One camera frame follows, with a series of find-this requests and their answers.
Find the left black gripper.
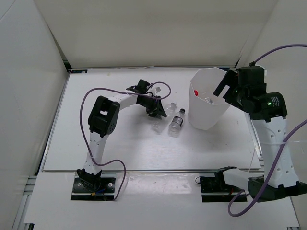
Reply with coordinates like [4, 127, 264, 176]
[138, 95, 166, 119]

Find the clear bottle white cap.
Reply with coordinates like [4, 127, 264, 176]
[152, 102, 177, 134]

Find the bottle with blue-white label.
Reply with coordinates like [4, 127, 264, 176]
[204, 97, 214, 105]

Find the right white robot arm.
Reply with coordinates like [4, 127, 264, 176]
[213, 66, 307, 202]

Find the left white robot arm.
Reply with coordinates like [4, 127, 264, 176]
[77, 92, 166, 192]

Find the white octagonal bin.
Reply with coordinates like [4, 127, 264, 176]
[188, 67, 230, 130]

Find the clear bottle black cap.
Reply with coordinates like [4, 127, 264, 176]
[168, 108, 186, 138]

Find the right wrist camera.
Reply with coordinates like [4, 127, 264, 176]
[237, 65, 266, 87]

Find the aluminium frame rail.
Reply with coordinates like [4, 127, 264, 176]
[245, 113, 262, 171]

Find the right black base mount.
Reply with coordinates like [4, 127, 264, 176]
[195, 166, 251, 203]

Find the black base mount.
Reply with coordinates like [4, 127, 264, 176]
[195, 166, 251, 203]
[71, 169, 116, 201]

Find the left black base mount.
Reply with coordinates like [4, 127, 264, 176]
[71, 169, 116, 201]

